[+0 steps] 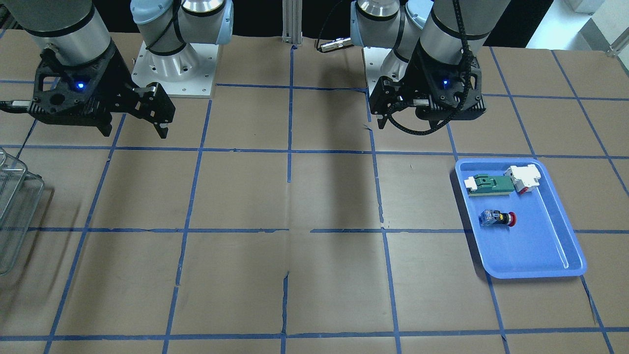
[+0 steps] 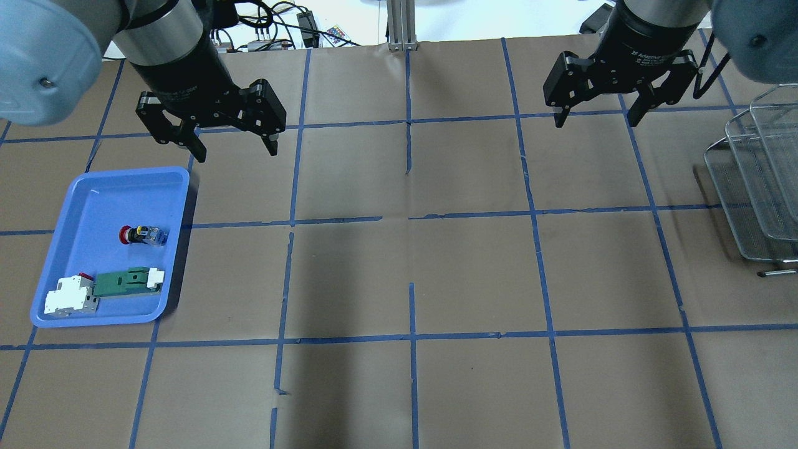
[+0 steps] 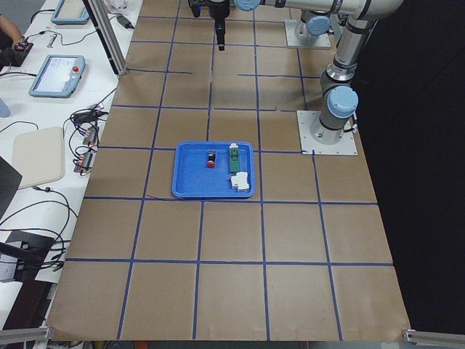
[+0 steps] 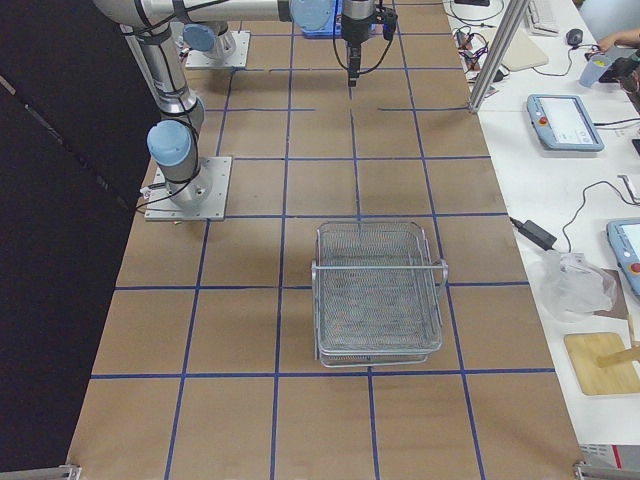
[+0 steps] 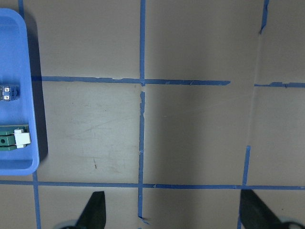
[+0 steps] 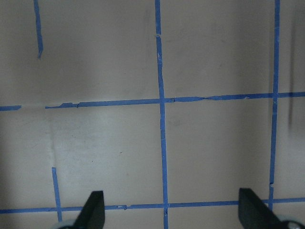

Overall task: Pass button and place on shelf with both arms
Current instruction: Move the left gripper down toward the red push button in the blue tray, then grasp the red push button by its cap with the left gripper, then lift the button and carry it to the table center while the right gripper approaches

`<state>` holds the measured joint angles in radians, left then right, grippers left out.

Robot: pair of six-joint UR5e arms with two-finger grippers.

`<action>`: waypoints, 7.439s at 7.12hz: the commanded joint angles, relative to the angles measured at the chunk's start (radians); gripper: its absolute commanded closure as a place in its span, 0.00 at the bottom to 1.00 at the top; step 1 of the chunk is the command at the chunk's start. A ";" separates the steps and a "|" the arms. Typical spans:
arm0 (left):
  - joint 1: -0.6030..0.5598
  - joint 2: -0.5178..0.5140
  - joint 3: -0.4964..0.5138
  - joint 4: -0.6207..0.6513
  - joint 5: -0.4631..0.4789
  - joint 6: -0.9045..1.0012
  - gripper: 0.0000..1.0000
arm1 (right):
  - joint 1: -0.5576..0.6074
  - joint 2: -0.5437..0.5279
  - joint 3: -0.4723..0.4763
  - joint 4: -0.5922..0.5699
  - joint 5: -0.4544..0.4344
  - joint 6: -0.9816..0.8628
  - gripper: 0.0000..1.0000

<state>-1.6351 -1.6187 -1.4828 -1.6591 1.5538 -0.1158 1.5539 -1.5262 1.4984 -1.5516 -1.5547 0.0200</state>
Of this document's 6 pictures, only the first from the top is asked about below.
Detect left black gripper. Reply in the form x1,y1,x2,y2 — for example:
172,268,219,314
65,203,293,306
369,47,486,130

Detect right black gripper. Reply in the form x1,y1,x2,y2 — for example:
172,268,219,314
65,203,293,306
29,40,169,139

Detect red emergency stop button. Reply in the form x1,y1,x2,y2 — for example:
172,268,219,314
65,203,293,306
479,209,517,227

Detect green white terminal block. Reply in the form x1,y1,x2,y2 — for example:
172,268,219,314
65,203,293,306
463,174,515,196

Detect white red circuit breaker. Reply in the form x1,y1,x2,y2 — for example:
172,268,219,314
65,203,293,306
504,164,542,195

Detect blue plastic tray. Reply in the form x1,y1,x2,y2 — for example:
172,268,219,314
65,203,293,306
455,157,588,279

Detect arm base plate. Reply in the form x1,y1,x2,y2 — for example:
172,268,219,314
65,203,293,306
363,47,407,94
132,43,222,98

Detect black corrugated cable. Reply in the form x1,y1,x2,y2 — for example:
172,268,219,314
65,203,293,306
383,0,478,136

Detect silver cable connector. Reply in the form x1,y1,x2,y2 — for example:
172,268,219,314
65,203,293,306
315,37,354,53

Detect aluminium profile post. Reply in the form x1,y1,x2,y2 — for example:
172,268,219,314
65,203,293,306
282,0,303,46

